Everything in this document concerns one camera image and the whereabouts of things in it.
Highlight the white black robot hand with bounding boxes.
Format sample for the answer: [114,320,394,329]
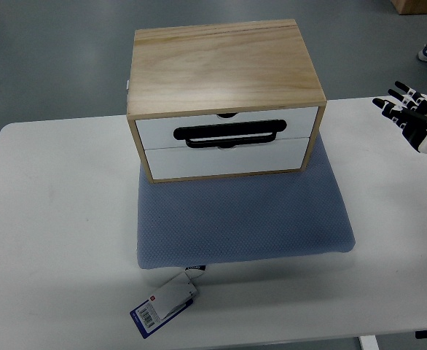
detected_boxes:
[372,81,427,154]

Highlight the black drawer handle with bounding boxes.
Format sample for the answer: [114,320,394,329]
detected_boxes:
[173,120,287,149]

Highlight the white drawer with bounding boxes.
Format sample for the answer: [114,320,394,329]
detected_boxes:
[146,138,308,180]
[136,106,318,149]

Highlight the wooden drawer cabinet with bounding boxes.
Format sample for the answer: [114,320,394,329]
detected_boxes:
[127,19,326,183]

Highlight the cardboard box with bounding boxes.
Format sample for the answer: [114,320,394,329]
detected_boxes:
[391,0,427,15]

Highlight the blue grey cushion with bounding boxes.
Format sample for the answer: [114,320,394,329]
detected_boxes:
[136,139,356,269]

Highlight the white table leg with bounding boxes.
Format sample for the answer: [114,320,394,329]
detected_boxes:
[359,335,380,350]

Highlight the white blue product tag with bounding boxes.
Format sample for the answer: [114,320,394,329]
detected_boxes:
[129,272,197,339]

